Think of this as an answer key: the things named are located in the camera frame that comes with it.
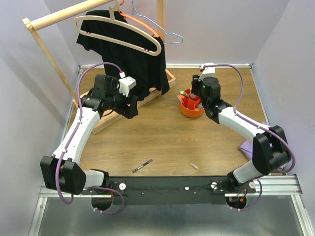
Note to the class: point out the mint green highlighter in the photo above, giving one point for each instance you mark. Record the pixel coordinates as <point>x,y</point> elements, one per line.
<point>184,93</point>

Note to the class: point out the blue wire hanger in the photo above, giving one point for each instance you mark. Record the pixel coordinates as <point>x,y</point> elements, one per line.
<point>160,27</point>

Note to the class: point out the black t-shirt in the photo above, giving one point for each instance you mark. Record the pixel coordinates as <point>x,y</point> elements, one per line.
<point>148,71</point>

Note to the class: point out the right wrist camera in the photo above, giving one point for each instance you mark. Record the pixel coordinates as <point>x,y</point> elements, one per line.
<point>207,70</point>

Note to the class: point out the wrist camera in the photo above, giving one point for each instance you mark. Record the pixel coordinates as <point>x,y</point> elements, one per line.
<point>126,84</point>
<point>207,70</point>

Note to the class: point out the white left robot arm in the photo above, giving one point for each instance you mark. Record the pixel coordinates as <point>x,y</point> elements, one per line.
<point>61,170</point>

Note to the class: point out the purple cloth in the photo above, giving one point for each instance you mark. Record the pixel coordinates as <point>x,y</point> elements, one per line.
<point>247,147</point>

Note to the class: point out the wooden clothes rack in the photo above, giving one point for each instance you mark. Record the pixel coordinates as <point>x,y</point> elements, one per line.
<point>68,13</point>

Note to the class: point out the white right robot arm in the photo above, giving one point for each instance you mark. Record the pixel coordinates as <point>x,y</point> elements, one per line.
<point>269,145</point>

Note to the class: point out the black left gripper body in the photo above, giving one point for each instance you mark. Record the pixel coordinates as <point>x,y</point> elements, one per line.
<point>119,105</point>

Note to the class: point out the beige plastic hanger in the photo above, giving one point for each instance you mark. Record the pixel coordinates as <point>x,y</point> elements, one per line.
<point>100,26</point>

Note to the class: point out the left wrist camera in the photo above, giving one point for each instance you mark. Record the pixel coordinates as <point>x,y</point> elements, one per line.
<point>126,84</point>

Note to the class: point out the orange hanger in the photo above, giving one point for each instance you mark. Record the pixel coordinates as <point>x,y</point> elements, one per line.
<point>125,16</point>

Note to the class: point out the orange round pen organizer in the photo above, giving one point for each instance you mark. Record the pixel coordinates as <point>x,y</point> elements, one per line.
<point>192,111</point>

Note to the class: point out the pink lidded pen tube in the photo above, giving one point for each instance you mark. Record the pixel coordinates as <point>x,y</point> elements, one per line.
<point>194,97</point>

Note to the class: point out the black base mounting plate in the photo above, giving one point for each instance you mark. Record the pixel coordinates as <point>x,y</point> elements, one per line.
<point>176,190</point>

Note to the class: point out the dark purple pen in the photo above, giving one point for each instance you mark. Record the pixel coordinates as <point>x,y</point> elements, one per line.
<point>143,165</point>

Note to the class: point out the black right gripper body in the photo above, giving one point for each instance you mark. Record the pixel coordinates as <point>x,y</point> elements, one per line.
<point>196,85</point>

